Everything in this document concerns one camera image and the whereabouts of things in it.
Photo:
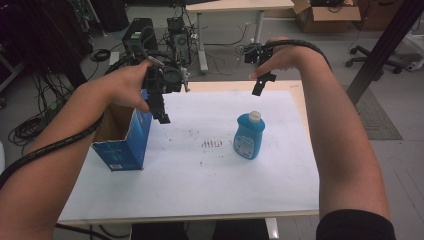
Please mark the black office chair base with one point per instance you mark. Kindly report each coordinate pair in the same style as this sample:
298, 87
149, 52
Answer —
373, 60

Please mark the grey floor mat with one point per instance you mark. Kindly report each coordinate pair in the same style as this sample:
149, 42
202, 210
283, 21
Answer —
376, 116

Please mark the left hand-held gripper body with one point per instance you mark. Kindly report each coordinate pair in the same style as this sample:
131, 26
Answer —
168, 78

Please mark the black metal post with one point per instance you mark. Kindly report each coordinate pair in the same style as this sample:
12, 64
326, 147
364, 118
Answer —
383, 46

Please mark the small open computer tower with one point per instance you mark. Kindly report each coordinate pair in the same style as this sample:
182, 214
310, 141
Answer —
181, 45

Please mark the person's black sleeve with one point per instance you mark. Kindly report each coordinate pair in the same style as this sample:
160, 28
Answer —
355, 226

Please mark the person's black pants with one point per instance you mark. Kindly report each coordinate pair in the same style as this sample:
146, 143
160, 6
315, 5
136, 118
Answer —
156, 231

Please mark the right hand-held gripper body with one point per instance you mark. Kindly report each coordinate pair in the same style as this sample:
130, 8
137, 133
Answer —
256, 53

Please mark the white table leg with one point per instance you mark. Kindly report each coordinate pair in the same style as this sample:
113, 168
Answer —
272, 230

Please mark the white-legged wooden desk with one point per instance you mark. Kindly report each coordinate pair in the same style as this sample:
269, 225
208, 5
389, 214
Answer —
233, 5

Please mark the white table sheet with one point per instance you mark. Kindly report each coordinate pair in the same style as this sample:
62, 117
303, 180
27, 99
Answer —
206, 180

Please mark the person's right hand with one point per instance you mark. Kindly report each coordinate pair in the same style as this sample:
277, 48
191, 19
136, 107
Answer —
286, 56

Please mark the small grey power supply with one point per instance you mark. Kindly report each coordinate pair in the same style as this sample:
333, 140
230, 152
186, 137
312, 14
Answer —
114, 57

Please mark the blue bottle with white cap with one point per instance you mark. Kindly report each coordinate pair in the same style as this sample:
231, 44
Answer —
248, 138

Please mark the brown cardboard box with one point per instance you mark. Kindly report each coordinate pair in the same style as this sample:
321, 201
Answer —
328, 18

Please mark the large black computer tower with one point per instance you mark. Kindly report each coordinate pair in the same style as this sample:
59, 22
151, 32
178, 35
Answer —
141, 33

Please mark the light wooden table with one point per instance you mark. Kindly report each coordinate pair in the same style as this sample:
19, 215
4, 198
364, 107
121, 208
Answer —
213, 86

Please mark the person's left hand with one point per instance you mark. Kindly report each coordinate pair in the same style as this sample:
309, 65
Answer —
123, 86

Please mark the blue cardboard box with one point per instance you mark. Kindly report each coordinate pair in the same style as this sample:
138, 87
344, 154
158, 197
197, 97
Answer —
131, 143

